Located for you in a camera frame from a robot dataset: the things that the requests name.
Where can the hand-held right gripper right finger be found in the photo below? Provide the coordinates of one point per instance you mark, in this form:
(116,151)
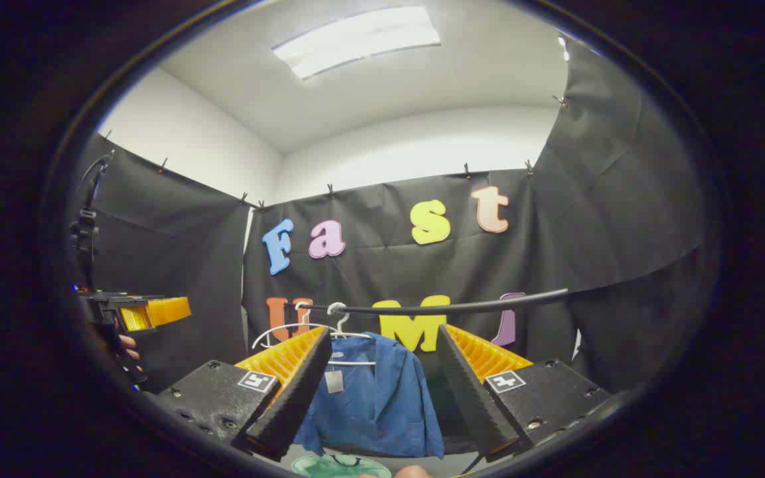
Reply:
(472,398)

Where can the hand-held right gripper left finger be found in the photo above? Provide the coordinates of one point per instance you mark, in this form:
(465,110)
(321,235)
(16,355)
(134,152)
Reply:
(293,398)

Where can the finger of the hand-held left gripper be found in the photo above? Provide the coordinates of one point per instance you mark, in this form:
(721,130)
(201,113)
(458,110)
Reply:
(157,312)

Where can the green mesh laundry hamper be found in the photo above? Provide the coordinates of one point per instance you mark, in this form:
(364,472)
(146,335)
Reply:
(329,467)

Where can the blue shirt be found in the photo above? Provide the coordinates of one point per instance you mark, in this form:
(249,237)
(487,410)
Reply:
(382,398)

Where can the black clothes rack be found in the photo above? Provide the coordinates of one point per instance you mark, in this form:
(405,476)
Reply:
(475,306)

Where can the ceiling light panel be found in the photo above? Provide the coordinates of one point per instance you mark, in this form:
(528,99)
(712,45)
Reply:
(356,40)

